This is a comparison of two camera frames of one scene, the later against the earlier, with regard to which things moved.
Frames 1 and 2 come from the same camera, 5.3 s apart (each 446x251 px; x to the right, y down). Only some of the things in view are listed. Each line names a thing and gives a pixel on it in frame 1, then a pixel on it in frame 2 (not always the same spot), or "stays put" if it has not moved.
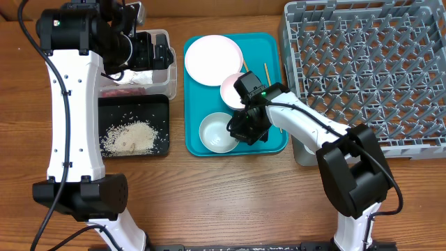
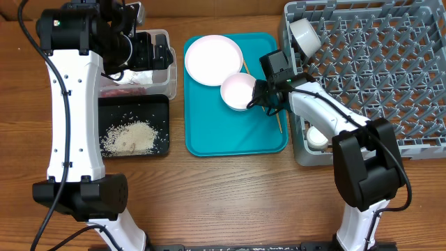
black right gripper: (236, 133) to (256, 100)
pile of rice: (134, 137) stays put
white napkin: (131, 77) stays put
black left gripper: (146, 61) stays put
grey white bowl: (214, 134) to (306, 37)
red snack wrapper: (122, 92) stays put
